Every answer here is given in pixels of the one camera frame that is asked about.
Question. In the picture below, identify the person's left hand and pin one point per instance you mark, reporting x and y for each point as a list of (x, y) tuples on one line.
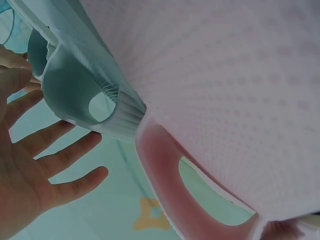
[(17, 175)]

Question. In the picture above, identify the pink dotted face mask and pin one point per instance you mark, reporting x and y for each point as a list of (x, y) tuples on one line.
[(225, 87)]

